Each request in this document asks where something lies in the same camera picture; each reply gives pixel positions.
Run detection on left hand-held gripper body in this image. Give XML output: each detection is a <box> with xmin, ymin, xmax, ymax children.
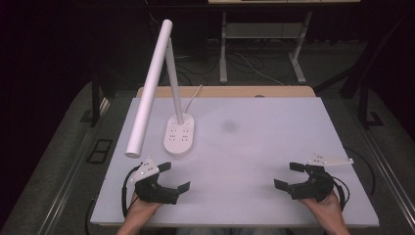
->
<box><xmin>129</xmin><ymin>156</ymin><xmax>181</xmax><ymax>206</ymax></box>

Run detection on black rectangular floor frame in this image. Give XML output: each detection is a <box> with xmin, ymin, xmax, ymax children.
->
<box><xmin>85</xmin><ymin>138</ymin><xmax>115</xmax><ymax>165</ymax></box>

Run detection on black floor cables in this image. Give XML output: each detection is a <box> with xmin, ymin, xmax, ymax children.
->
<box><xmin>174</xmin><ymin>53</ymin><xmax>220</xmax><ymax>86</ymax></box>

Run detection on wooden table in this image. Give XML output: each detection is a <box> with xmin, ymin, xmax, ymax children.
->
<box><xmin>135</xmin><ymin>85</ymin><xmax>317</xmax><ymax>99</ymax></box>

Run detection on metal floor rail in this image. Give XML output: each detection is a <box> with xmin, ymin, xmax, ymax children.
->
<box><xmin>36</xmin><ymin>128</ymin><xmax>97</xmax><ymax>235</ymax></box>
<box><xmin>344</xmin><ymin>97</ymin><xmax>415</xmax><ymax>227</ymax></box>

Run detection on white desk lamp with socket base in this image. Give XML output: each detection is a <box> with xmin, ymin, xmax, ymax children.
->
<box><xmin>124</xmin><ymin>19</ymin><xmax>196</xmax><ymax>160</ymax></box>

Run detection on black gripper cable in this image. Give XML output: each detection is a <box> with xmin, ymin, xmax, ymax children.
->
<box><xmin>120</xmin><ymin>164</ymin><xmax>142</xmax><ymax>218</ymax></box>
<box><xmin>330</xmin><ymin>175</ymin><xmax>350</xmax><ymax>212</ymax></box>

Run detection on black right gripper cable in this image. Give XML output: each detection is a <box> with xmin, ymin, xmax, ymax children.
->
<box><xmin>330</xmin><ymin>175</ymin><xmax>350</xmax><ymax>212</ymax></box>

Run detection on white lamp cable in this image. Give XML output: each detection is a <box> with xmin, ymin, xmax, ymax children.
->
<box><xmin>183</xmin><ymin>84</ymin><xmax>204</xmax><ymax>115</ymax></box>

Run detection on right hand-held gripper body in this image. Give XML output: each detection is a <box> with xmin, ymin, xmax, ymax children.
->
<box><xmin>288</xmin><ymin>152</ymin><xmax>354</xmax><ymax>203</ymax></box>

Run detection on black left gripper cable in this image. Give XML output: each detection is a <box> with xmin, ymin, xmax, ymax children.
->
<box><xmin>120</xmin><ymin>164</ymin><xmax>142</xmax><ymax>218</ymax></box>

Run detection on person's left hand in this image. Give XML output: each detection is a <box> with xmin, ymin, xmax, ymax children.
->
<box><xmin>124</xmin><ymin>191</ymin><xmax>164</xmax><ymax>227</ymax></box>

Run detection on thin black cable loop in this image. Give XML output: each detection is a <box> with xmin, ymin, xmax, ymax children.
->
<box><xmin>345</xmin><ymin>147</ymin><xmax>377</xmax><ymax>198</ymax></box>

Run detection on white floor cable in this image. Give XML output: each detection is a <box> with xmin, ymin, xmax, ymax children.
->
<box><xmin>234</xmin><ymin>51</ymin><xmax>286</xmax><ymax>87</ymax></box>

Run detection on black metal stand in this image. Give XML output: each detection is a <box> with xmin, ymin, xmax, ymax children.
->
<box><xmin>313</xmin><ymin>12</ymin><xmax>415</xmax><ymax>130</ymax></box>
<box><xmin>79</xmin><ymin>72</ymin><xmax>113</xmax><ymax>128</ymax></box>

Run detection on person's right hand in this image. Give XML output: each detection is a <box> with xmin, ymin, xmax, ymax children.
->
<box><xmin>298</xmin><ymin>190</ymin><xmax>345</xmax><ymax>227</ymax></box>

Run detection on grey metal desk frame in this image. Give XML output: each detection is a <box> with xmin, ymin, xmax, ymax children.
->
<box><xmin>218</xmin><ymin>11</ymin><xmax>314</xmax><ymax>85</ymax></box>

